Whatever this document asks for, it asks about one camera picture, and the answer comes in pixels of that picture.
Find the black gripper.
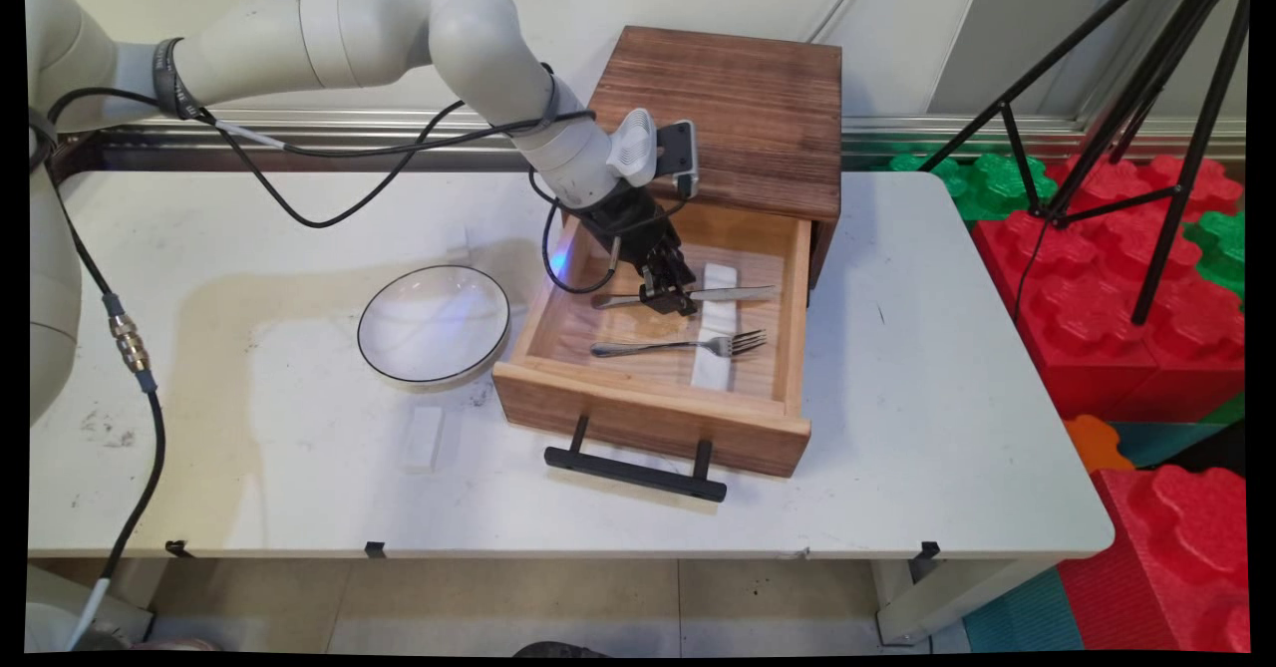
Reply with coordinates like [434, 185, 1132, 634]
[576, 183, 699, 317]

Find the silver table knife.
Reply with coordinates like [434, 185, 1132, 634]
[591, 285, 779, 311]

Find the silver fork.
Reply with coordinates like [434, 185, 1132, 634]
[590, 329, 769, 360]

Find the light wooden drawer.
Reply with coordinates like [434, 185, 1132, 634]
[491, 188, 813, 479]

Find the dark brown wooden cabinet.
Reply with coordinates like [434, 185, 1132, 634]
[558, 26, 844, 289]

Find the white plate with black rim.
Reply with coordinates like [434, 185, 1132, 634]
[357, 264, 511, 386]

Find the green foam building block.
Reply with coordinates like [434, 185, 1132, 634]
[890, 154, 1060, 224]
[1184, 213, 1247, 299]

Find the white table leg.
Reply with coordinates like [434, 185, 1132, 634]
[872, 559, 1038, 646]

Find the red foam building block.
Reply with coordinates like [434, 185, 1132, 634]
[1057, 466, 1252, 653]
[1047, 157, 1245, 224]
[972, 210, 1247, 424]

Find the orange foam piece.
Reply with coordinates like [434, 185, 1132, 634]
[1065, 416, 1137, 476]

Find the teal foam mat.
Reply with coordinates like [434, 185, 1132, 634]
[962, 567, 1085, 653]

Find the black tripod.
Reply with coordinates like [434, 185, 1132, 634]
[917, 0, 1252, 327]

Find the white metal stand base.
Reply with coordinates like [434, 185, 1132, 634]
[25, 562, 156, 653]

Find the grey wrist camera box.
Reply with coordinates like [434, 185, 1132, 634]
[655, 120, 700, 199]

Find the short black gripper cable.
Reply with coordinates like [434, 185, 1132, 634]
[528, 170, 689, 295]

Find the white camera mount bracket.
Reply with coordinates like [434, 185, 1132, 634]
[606, 109, 659, 187]

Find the black drawer handle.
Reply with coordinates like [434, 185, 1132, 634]
[544, 416, 729, 504]

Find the aluminium wall rail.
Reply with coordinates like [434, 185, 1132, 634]
[60, 109, 1247, 171]

